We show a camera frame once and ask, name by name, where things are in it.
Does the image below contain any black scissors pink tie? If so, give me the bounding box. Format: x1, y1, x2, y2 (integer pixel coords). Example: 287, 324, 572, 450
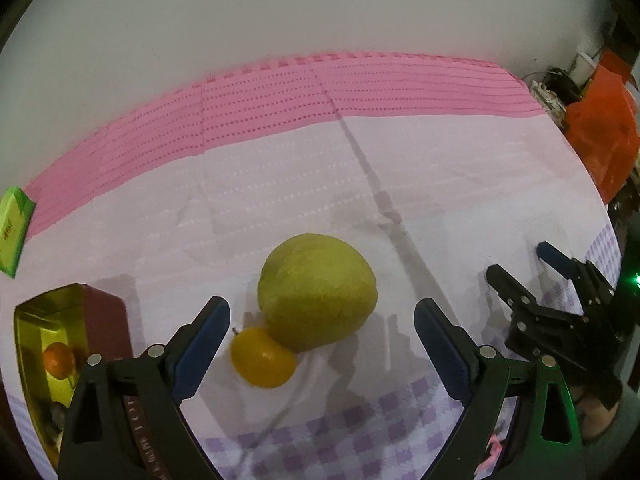
474, 424, 504, 477

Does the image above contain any yellow orange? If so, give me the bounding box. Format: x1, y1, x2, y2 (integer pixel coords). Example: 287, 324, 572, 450
230, 326, 298, 389

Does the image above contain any orange plastic bag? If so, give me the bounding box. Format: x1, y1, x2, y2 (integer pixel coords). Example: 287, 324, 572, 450
565, 66, 639, 204

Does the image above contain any large green pomelo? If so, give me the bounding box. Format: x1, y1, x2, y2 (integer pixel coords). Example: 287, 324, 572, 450
257, 233, 378, 353

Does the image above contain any gold red toffee tin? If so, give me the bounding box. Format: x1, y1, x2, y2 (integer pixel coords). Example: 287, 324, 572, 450
14, 283, 132, 468

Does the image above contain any operator right hand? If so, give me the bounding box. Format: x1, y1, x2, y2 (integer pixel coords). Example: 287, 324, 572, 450
574, 391, 620, 440

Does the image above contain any green tissue pack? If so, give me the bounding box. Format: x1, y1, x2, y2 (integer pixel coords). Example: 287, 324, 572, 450
0, 186, 36, 278

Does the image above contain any pink purple checked tablecloth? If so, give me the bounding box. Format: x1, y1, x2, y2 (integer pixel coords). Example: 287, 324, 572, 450
1, 52, 620, 479

